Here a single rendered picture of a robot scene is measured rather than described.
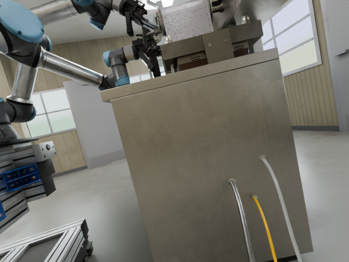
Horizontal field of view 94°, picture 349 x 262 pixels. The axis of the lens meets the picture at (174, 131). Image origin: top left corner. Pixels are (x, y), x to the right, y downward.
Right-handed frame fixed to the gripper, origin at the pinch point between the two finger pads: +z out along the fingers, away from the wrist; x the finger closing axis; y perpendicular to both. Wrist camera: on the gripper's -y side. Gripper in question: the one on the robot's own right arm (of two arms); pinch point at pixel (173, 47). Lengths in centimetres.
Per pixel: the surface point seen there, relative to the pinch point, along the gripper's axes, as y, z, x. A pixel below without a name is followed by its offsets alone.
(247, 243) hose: -77, 6, -40
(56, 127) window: 6, -291, 298
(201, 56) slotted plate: -13.6, 8.6, -18.9
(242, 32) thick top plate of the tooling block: -9.0, 25.9, -19.9
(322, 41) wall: 19, 214, 151
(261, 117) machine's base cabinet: -42, 24, -26
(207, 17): 9.7, 20.1, -0.3
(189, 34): 4.0, 9.2, -0.3
